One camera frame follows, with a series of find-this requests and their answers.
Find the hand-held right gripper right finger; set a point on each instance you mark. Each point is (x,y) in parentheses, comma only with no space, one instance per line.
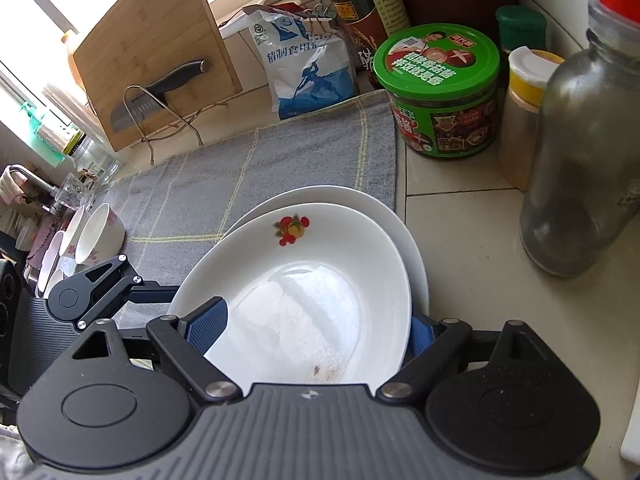
(422,340)

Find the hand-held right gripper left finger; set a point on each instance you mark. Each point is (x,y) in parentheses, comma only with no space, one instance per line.
(210,325)

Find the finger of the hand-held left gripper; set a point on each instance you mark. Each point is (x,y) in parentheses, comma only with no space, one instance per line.
(150,294)

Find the white bowl with pink flowers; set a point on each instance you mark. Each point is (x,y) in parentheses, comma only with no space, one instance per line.
(70,235)
(100,240)
(50,265)

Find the white plate with fruit print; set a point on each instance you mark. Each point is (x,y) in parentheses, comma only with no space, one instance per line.
(300,285)
(397,240)

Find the clear glass cup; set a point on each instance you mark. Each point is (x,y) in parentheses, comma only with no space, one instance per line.
(75,192)

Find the labelled glass jar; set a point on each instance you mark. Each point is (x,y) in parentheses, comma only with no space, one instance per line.
(92,157)

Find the steel faucet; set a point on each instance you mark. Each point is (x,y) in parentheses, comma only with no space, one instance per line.
(27,172)

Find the grey and teal checked mat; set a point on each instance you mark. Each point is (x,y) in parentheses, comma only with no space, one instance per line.
(275,160)

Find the tall clear plastic wrap roll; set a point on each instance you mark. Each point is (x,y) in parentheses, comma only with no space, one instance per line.
(65,105)

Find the green detergent bottle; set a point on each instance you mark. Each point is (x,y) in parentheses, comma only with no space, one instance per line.
(35,117)

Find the yellow lidded spice jar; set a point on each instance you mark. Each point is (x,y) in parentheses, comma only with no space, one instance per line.
(520,125)

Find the white plastic box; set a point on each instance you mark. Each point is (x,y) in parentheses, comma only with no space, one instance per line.
(632,452)

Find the red capped glass bottle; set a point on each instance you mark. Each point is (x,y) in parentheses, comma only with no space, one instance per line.
(585,160)

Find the white and blue salt bag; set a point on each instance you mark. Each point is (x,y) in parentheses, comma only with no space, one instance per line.
(300,75)

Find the bamboo cutting board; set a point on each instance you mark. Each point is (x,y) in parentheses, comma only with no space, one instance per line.
(150,25)

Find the green lidded sauce jar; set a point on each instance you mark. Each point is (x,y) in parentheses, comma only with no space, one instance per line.
(435,60)

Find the metal binder clip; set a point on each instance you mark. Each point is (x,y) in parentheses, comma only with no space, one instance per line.
(320,17)

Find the green capped spice jar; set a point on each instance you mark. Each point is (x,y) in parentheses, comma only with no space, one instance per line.
(520,27)

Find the dark soy sauce bottle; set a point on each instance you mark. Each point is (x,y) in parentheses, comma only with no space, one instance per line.
(365,10)

